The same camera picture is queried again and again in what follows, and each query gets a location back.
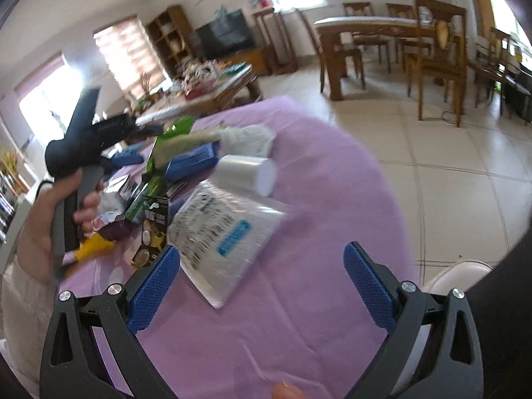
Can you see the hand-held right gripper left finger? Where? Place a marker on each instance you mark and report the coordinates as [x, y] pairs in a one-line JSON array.
[[153, 291]]

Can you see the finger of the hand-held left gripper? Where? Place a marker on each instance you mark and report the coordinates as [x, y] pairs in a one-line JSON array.
[[145, 125]]

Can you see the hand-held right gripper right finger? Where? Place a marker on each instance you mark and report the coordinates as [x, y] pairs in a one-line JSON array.
[[370, 286]]

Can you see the green and beige snack packet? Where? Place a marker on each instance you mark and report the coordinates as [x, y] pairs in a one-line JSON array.
[[178, 143]]

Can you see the silver printed foil bag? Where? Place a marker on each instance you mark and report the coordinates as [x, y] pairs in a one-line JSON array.
[[220, 249]]

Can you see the person's left forearm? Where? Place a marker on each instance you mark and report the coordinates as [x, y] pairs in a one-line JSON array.
[[20, 316]]

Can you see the person's left hand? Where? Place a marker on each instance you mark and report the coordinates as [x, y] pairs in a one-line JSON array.
[[35, 228]]

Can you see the person's right hand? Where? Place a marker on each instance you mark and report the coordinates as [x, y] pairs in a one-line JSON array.
[[287, 391]]

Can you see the blue plastic wrapper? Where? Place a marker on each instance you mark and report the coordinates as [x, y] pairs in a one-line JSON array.
[[124, 158]]

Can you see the blue packet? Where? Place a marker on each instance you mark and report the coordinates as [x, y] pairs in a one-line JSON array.
[[191, 160]]

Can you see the silver foil wrapper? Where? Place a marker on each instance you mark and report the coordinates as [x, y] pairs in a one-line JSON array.
[[120, 187]]

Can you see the pink window blind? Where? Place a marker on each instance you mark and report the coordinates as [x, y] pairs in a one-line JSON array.
[[41, 75], [129, 56]]

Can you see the yellow plastic wrapper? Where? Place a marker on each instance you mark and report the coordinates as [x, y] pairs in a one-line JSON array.
[[91, 247]]

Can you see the purple wrapper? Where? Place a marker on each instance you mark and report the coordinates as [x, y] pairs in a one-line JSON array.
[[112, 226]]

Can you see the black printed packet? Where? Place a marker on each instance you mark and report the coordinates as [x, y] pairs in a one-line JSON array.
[[156, 212]]

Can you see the small green carton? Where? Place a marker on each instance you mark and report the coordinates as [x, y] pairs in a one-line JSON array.
[[135, 212]]

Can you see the cluttered coffee table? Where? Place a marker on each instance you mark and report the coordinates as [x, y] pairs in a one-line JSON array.
[[216, 85]]

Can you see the wooden bookshelf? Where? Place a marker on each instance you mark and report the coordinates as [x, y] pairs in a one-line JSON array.
[[170, 37]]

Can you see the white crumpled plastic bag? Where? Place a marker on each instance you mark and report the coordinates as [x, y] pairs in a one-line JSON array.
[[249, 139]]

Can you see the white cup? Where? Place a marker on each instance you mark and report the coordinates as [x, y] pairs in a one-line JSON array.
[[245, 172]]

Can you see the purple tablecloth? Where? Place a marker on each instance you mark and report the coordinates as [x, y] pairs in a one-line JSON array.
[[316, 183]]

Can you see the wooden television stand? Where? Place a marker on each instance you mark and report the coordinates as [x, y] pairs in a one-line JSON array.
[[249, 62]]

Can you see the black television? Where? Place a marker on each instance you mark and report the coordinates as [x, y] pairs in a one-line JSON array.
[[226, 33]]

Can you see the wooden rack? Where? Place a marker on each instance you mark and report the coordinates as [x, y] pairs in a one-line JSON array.
[[276, 41]]

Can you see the wooden dining chair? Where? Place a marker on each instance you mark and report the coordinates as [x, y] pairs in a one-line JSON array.
[[361, 12], [401, 12], [436, 62], [345, 52], [488, 66]]

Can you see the wooden dining table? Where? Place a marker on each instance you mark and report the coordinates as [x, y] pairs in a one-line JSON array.
[[374, 23]]

